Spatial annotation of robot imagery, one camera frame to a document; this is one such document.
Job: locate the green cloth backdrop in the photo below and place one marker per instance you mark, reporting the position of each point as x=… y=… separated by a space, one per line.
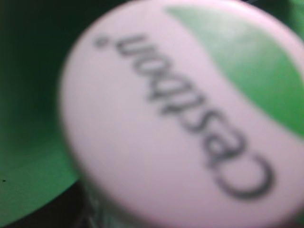
x=36 y=38

